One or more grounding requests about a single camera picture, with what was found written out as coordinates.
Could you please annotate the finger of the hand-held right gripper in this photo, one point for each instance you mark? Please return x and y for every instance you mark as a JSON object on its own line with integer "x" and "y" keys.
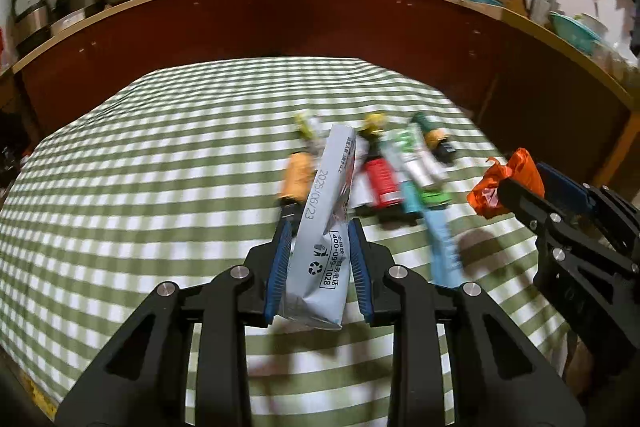
{"x": 565, "y": 189}
{"x": 530, "y": 207}

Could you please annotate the light blue packet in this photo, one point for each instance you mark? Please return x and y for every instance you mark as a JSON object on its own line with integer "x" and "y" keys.
{"x": 440, "y": 242}

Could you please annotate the large teal basin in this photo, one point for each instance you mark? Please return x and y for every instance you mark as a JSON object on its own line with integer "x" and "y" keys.
{"x": 575, "y": 32}

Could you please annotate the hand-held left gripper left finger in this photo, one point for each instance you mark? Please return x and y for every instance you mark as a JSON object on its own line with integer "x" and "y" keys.
{"x": 280, "y": 267}

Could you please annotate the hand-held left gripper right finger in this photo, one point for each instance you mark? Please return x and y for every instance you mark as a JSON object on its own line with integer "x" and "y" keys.
{"x": 360, "y": 272}

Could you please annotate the green and white packet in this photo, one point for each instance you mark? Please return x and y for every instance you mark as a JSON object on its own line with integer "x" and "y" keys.
{"x": 415, "y": 157}

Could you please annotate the small black item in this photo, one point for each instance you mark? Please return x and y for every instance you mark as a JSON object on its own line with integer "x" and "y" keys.
{"x": 446, "y": 153}

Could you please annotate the orange snack packet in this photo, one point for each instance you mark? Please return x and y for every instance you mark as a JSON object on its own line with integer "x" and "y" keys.
{"x": 296, "y": 177}

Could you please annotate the red-brown lower cabinets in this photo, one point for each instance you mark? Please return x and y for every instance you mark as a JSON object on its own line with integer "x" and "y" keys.
{"x": 300, "y": 22}

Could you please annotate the orange plastic wrapper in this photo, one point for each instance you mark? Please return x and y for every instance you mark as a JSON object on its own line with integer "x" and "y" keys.
{"x": 487, "y": 197}

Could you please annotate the green tube with orange cap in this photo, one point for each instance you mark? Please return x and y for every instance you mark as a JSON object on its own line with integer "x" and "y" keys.
{"x": 427, "y": 127}

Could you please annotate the steel electric kettle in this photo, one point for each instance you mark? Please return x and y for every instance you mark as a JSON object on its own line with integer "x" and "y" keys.
{"x": 540, "y": 7}

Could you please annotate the green checkered tablecloth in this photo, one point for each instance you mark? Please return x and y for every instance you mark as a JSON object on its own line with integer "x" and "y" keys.
{"x": 150, "y": 182}

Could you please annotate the clear crumpled wrapper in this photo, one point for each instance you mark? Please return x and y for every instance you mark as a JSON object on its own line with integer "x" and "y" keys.
{"x": 306, "y": 129}

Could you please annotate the red and white packet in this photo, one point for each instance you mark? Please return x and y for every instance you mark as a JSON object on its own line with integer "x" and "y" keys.
{"x": 382, "y": 182}

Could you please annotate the rice cooker with open lid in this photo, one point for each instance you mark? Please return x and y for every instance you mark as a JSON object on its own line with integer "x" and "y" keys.
{"x": 30, "y": 12}

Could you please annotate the yellow snack wrapper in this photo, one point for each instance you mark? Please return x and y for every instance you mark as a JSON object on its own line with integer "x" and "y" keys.
{"x": 375, "y": 124}

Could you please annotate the grey white carton box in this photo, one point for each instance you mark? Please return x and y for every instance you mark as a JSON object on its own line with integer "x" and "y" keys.
{"x": 320, "y": 257}

